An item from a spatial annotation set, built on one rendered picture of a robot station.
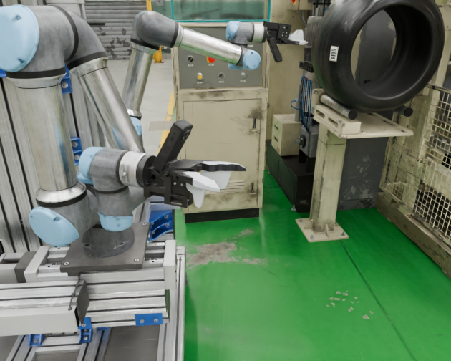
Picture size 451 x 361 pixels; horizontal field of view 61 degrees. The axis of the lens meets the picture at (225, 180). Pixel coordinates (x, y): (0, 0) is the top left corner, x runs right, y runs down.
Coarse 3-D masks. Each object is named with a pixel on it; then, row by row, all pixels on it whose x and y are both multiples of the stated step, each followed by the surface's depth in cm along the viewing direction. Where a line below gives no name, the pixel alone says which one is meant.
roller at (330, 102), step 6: (324, 96) 202; (324, 102) 200; (330, 102) 194; (336, 102) 189; (336, 108) 187; (342, 108) 181; (348, 108) 178; (342, 114) 182; (348, 114) 175; (354, 114) 175
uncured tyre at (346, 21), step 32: (352, 0) 160; (384, 0) 156; (416, 0) 158; (320, 32) 174; (352, 32) 159; (416, 32) 187; (320, 64) 175; (416, 64) 188; (352, 96) 171; (384, 96) 194
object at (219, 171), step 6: (204, 162) 80; (210, 162) 81; (216, 162) 81; (222, 162) 81; (204, 168) 80; (210, 168) 79; (216, 168) 79; (222, 168) 80; (228, 168) 80; (234, 168) 80; (240, 168) 80; (204, 174) 80; (210, 174) 81; (216, 174) 81; (222, 174) 81; (228, 174) 82; (216, 180) 82; (222, 180) 82; (222, 186) 82
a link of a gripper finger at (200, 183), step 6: (192, 174) 72; (198, 174) 72; (198, 180) 69; (204, 180) 69; (210, 180) 68; (186, 186) 74; (192, 186) 72; (198, 186) 69; (204, 186) 68; (210, 186) 68; (216, 186) 68; (192, 192) 72; (198, 192) 70; (204, 192) 69; (198, 198) 71; (198, 204) 71
